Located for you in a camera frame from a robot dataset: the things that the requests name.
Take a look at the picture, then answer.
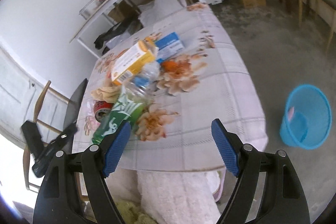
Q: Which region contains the white pillow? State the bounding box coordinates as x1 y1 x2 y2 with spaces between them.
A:
138 0 187 28

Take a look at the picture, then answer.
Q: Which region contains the green label plastic bottle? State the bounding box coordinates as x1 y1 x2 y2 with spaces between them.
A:
91 88 149 146

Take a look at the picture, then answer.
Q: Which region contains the yellow green fleece cloth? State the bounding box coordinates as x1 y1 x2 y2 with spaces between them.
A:
113 200 163 224

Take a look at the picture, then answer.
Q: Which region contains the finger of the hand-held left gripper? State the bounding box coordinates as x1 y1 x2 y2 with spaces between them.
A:
63 78 88 132

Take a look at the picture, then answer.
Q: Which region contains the blue white carton box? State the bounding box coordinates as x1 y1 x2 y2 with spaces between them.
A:
155 32 185 60

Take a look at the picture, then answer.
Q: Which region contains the orange yellow carton box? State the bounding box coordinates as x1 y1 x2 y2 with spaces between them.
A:
112 40 159 86

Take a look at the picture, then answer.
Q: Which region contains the clear bottle blue label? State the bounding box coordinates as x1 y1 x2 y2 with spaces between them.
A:
122 61 161 105

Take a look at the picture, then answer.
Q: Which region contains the blue plastic wastebasket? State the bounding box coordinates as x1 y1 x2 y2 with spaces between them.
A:
280 84 332 149

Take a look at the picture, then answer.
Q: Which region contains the clear glass container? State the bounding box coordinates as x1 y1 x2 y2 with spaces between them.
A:
79 0 102 19

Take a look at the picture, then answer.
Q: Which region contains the floral tablecloth table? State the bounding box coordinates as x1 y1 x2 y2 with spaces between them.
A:
72 2 268 172

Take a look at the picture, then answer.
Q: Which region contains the black cloth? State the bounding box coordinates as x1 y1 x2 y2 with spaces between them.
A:
94 18 144 50

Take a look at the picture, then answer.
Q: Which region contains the small brown cardboard box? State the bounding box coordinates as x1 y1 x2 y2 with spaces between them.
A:
108 1 137 23

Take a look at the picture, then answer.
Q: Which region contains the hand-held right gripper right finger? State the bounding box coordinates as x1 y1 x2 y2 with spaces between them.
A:
211 118 310 224

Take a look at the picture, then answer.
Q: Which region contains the crumpled brown paper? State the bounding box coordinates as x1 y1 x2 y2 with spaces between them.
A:
91 84 122 104

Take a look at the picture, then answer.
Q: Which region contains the orange peel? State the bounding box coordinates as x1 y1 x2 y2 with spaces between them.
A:
161 60 181 73

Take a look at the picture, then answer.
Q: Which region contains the light wooden chair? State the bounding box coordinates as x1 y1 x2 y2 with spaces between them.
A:
22 80 79 195

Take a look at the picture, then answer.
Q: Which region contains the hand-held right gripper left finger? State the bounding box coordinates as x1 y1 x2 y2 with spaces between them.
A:
33 121 132 224

